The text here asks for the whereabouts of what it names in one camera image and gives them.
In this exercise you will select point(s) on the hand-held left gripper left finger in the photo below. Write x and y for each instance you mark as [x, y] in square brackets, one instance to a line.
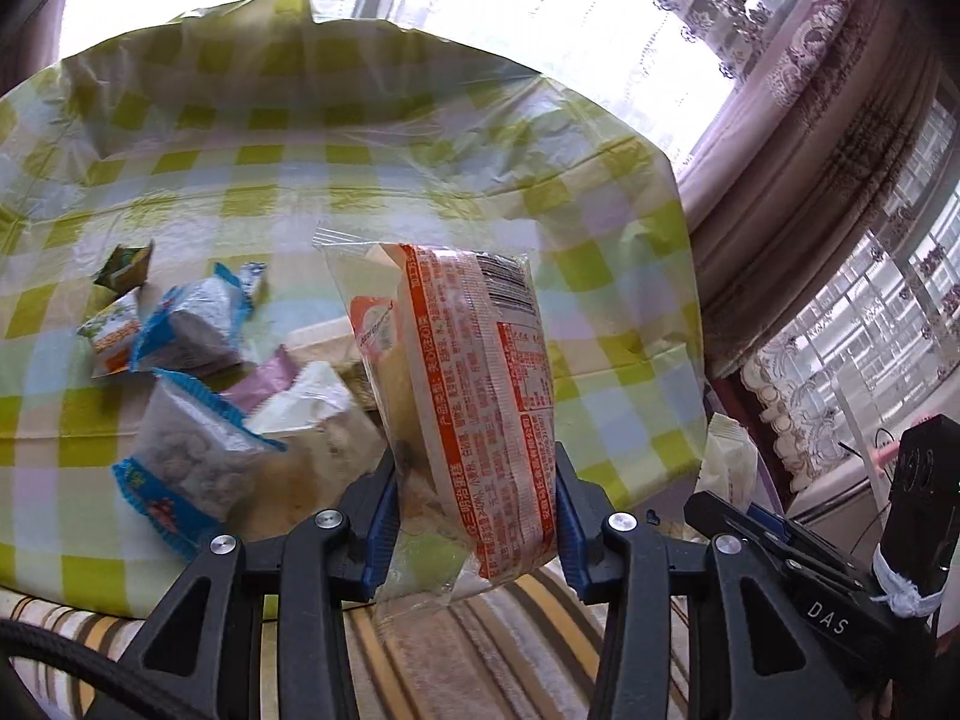
[382, 532]

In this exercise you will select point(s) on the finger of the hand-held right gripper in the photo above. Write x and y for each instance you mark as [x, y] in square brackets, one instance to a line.
[757, 521]

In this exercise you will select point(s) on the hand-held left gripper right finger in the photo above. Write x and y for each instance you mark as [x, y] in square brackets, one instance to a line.
[570, 540]

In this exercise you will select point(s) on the pale cream snack packet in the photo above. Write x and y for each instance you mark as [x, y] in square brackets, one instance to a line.
[724, 457]

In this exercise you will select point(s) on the clear cake slice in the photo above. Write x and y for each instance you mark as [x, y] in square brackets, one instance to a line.
[330, 461]

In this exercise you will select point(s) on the orange print bread packet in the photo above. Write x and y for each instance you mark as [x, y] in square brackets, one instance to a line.
[465, 360]

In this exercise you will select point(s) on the sheer lace curtain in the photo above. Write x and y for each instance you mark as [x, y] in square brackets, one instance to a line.
[787, 382]
[712, 7]

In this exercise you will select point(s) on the white snack packet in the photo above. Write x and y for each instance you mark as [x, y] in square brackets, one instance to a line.
[304, 405]

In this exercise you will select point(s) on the striped beige cloth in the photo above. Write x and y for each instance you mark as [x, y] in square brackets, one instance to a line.
[465, 660]

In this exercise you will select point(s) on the pink snack packet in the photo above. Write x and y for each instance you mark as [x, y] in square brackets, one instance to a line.
[266, 382]

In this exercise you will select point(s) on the beige snack packet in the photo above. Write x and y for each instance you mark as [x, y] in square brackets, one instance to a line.
[322, 341]

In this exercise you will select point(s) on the blue edged snack packet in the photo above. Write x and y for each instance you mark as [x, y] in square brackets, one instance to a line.
[191, 450]
[195, 322]

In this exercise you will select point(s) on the blue white wrapped candy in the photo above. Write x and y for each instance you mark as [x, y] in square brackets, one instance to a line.
[255, 279]

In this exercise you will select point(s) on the green orange snack packet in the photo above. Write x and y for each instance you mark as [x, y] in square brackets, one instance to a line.
[112, 330]

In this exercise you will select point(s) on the checked plastic tablecloth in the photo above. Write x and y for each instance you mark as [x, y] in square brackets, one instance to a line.
[375, 165]

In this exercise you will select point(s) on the small green snack packet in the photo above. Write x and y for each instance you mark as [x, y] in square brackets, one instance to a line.
[124, 264]

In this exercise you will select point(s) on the mauve patterned curtain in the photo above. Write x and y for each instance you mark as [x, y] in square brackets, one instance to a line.
[825, 127]

